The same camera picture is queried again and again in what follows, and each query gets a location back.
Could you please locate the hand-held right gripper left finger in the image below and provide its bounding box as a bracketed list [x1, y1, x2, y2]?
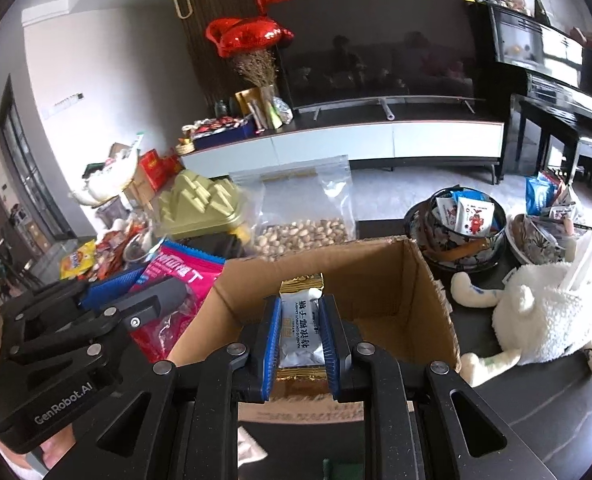
[41, 294, 283, 480]

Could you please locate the person's left hand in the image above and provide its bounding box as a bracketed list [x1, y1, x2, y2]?
[41, 427, 77, 467]

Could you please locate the tray of wrapped candies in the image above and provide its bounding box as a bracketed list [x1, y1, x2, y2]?
[181, 116, 257, 151]

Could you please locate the white television cabinet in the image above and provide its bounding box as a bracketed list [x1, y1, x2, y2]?
[181, 105, 507, 183]

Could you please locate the large floral bowl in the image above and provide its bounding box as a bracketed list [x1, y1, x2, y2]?
[403, 187, 508, 272]

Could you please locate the small floral bowl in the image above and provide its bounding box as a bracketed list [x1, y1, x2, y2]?
[508, 212, 577, 266]

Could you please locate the white plastic bag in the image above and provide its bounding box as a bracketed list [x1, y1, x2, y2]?
[68, 152, 139, 208]

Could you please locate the black upright piano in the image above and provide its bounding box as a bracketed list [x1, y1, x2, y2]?
[468, 0, 592, 161]

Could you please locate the dried flower bouquet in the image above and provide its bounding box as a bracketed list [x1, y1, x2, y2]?
[231, 50, 279, 111]

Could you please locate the pile of mixed snack packets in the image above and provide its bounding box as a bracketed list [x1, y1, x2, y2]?
[93, 215, 162, 281]

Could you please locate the black flat television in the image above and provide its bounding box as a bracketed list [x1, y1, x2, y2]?
[267, 0, 479, 121]

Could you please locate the black piano bench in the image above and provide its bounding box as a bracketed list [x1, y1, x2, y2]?
[508, 92, 592, 196]

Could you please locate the dark framed door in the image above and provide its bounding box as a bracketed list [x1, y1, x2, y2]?
[0, 75, 77, 241]

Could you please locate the brown cardboard box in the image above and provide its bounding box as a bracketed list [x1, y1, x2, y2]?
[166, 237, 462, 423]

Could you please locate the white red snack packet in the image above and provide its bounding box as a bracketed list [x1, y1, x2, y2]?
[456, 199, 494, 238]

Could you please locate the white plush toy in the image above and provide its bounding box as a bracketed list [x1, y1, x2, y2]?
[450, 250, 592, 388]

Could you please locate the blue snack packet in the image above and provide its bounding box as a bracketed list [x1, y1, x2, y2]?
[525, 175, 559, 216]

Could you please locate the silver gold candy packet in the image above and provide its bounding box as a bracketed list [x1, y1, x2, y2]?
[278, 272, 325, 383]

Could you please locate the clear plastic bag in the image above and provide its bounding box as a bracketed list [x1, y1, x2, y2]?
[566, 225, 592, 291]

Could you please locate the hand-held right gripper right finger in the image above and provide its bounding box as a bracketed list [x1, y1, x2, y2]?
[318, 294, 559, 480]

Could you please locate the gold paper bag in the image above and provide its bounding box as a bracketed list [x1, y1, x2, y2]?
[235, 87, 277, 133]

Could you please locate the brown leather strap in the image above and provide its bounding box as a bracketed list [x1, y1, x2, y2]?
[426, 239, 489, 266]

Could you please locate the clear bag of pistachios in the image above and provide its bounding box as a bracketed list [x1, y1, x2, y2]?
[228, 155, 359, 261]

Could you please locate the pink snack bag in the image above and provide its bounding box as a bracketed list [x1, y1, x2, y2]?
[128, 240, 227, 361]

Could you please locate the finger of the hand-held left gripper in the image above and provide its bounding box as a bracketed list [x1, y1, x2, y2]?
[11, 277, 192, 367]
[1, 267, 147, 332]

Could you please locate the red box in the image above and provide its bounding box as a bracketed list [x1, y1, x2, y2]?
[138, 149, 182, 191]

